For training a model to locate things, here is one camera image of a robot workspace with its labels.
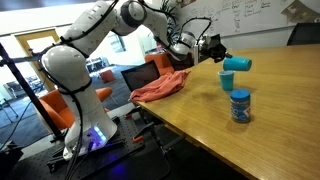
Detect black cable loop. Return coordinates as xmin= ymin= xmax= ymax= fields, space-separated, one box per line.
xmin=179 ymin=16 xmax=213 ymax=46

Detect green potted plant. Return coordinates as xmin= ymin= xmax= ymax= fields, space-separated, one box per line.
xmin=159 ymin=0 xmax=183 ymax=44

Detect wall poster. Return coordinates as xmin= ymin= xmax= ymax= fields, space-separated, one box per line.
xmin=280 ymin=0 xmax=320 ymax=24

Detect black laptop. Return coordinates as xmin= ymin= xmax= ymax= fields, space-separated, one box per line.
xmin=120 ymin=60 xmax=162 ymax=92

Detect black office chair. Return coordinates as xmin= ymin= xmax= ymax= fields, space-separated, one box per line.
xmin=286 ymin=22 xmax=320 ymax=47

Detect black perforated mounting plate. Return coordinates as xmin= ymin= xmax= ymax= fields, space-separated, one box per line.
xmin=6 ymin=113 xmax=172 ymax=180

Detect black clamp with orange handle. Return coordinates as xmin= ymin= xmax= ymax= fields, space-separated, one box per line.
xmin=131 ymin=121 xmax=158 ymax=144
xmin=124 ymin=107 xmax=143 ymax=120

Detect orange stool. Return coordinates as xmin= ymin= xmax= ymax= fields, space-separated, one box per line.
xmin=99 ymin=69 xmax=116 ymax=84

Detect black tripod pole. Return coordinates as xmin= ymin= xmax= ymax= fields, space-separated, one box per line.
xmin=0 ymin=42 xmax=66 ymax=141

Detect blue cylindrical snack can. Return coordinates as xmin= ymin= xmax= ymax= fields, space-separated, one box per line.
xmin=229 ymin=88 xmax=252 ymax=124

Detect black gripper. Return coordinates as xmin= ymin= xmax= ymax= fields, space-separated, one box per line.
xmin=206 ymin=33 xmax=233 ymax=64

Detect large blue plastic cup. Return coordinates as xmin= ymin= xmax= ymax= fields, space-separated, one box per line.
xmin=222 ymin=55 xmax=253 ymax=72

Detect orange cloth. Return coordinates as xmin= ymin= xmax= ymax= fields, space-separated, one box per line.
xmin=129 ymin=69 xmax=191 ymax=103

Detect small blue plastic cup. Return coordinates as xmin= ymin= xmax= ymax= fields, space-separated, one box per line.
xmin=218 ymin=69 xmax=236 ymax=92

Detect yellow wooden door frame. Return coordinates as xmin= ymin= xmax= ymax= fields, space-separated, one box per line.
xmin=14 ymin=28 xmax=62 ymax=93

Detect black equipment box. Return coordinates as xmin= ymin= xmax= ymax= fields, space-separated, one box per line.
xmin=0 ymin=141 xmax=25 ymax=180

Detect whiteboard with writing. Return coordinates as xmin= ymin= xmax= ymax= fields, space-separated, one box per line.
xmin=176 ymin=0 xmax=320 ymax=38

